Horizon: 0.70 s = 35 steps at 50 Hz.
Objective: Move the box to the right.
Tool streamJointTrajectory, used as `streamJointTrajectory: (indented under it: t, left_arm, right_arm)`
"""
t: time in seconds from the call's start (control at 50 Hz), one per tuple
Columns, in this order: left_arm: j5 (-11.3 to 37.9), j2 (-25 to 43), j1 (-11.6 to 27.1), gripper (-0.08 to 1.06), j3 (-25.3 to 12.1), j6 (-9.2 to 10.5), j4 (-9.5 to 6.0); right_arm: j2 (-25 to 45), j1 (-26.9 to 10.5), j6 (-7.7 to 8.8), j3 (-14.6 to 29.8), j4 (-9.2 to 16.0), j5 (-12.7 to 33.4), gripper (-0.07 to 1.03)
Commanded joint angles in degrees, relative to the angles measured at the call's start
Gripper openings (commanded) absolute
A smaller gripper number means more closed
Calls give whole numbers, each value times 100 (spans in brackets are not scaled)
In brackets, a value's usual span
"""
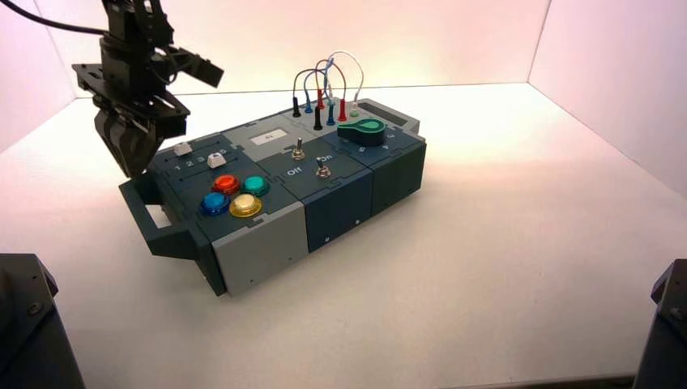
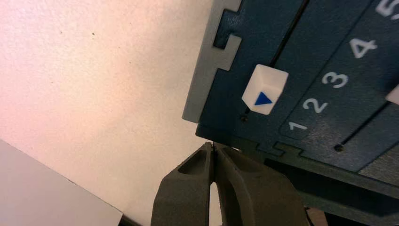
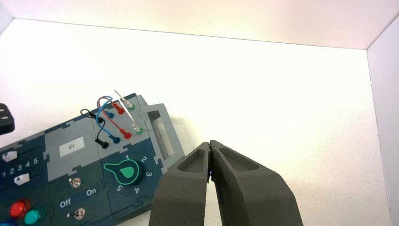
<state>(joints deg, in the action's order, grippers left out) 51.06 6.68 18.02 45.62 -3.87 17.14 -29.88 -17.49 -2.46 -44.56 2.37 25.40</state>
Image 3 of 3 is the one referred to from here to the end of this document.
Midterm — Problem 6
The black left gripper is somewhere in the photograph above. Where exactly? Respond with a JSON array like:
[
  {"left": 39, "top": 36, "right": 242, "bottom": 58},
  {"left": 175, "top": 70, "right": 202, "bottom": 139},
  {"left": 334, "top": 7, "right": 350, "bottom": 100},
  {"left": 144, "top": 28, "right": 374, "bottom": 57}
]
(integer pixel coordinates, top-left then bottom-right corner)
[{"left": 0, "top": 103, "right": 16, "bottom": 136}]

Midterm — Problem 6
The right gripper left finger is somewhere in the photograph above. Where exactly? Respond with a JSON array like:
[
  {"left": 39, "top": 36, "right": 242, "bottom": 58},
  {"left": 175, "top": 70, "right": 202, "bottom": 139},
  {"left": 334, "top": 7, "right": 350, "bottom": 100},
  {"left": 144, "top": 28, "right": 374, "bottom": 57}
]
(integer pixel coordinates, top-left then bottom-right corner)
[{"left": 148, "top": 142, "right": 211, "bottom": 226}]

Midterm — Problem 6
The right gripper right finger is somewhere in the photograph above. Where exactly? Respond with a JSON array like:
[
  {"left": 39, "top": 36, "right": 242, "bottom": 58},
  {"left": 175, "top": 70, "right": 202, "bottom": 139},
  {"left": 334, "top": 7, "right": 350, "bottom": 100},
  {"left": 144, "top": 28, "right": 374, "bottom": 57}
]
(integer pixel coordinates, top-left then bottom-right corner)
[{"left": 209, "top": 139, "right": 303, "bottom": 226}]

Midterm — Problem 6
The grey and blue task box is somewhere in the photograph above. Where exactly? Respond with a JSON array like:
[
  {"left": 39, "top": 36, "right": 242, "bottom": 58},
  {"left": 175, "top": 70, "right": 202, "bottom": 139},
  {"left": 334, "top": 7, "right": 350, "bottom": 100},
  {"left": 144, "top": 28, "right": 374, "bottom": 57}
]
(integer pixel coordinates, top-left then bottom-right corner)
[{"left": 0, "top": 92, "right": 185, "bottom": 226}]

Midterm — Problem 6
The green rotary knob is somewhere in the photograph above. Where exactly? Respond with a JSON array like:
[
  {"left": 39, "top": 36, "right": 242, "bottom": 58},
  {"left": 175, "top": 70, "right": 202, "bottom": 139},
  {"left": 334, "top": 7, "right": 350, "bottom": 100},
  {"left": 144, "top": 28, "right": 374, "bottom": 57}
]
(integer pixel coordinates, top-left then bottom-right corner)
[{"left": 103, "top": 158, "right": 144, "bottom": 187}]

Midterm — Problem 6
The white number display label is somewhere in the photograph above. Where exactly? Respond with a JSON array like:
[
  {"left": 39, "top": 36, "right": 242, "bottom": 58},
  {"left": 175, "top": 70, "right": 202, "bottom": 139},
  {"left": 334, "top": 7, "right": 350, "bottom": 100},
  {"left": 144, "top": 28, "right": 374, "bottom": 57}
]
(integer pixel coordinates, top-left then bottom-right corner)
[{"left": 59, "top": 136, "right": 85, "bottom": 158}]

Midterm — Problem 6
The red round push button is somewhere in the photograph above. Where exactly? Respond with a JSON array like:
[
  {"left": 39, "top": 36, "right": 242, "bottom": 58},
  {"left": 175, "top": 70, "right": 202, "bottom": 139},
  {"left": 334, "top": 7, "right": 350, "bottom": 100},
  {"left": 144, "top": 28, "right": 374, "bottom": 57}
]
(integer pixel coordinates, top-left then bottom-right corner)
[{"left": 9, "top": 199, "right": 31, "bottom": 219}]

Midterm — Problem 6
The green round push button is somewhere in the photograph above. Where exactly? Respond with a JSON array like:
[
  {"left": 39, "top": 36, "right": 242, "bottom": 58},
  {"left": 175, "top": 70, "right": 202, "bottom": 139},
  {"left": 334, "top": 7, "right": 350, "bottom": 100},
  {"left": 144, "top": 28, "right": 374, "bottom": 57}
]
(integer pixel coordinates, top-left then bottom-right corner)
[{"left": 24, "top": 207, "right": 45, "bottom": 226}]

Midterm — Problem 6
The red jumper cable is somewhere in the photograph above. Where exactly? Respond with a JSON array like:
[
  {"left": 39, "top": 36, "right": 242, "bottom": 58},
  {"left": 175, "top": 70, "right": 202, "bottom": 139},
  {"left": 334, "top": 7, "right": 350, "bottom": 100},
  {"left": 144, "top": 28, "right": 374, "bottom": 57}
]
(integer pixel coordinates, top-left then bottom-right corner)
[{"left": 97, "top": 97, "right": 133, "bottom": 140}]

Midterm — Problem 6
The blue jumper cable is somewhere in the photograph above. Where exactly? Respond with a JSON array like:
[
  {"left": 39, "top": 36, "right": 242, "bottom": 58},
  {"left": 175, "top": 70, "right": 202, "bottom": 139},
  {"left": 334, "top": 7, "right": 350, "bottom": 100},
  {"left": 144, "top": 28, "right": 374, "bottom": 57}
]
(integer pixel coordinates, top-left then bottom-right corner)
[{"left": 95, "top": 95, "right": 121, "bottom": 145}]

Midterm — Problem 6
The black jumper cable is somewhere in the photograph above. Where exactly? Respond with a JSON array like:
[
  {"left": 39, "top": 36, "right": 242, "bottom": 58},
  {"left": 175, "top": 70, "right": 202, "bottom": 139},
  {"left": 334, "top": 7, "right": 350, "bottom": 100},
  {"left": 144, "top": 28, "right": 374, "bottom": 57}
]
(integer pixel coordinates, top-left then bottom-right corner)
[{"left": 80, "top": 108, "right": 110, "bottom": 150}]

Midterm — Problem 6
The white jumper cable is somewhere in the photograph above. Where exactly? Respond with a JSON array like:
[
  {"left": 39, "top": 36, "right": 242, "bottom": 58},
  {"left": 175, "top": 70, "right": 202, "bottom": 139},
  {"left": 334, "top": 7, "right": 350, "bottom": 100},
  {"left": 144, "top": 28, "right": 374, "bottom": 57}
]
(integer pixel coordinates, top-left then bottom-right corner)
[{"left": 114, "top": 89, "right": 142, "bottom": 134}]

